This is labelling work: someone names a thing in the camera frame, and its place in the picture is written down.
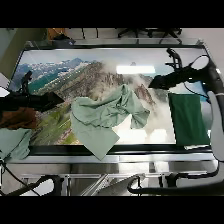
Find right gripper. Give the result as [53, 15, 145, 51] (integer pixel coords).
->
[147, 67, 193, 91]

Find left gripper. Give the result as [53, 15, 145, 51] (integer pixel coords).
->
[31, 91, 65, 111]

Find brown garment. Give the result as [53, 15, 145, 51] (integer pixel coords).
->
[0, 107, 38, 131]

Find dark green garment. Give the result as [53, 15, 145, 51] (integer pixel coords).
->
[167, 92, 212, 151]

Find black office chair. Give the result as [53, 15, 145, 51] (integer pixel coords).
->
[151, 27, 184, 40]
[117, 27, 152, 40]

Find pale green shirt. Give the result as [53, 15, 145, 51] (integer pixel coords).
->
[69, 83, 152, 162]

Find pale green garment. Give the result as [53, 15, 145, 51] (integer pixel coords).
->
[0, 127, 33, 162]

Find black cable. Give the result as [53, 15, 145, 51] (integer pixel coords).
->
[0, 159, 42, 197]
[183, 81, 210, 100]

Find silver frame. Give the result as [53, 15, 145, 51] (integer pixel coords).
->
[0, 151, 224, 197]

